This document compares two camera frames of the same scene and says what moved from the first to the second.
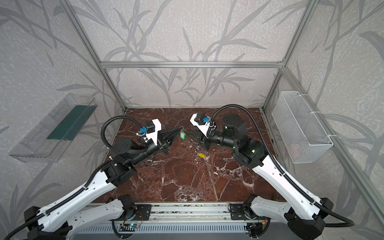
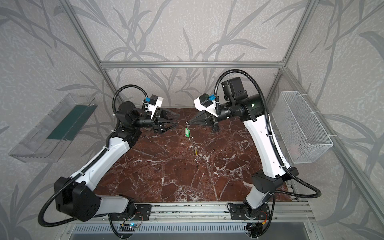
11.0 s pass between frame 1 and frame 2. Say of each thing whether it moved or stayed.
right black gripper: moved
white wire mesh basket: stayed
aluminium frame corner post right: stayed
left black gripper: moved
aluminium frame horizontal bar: stayed
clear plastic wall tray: stayed
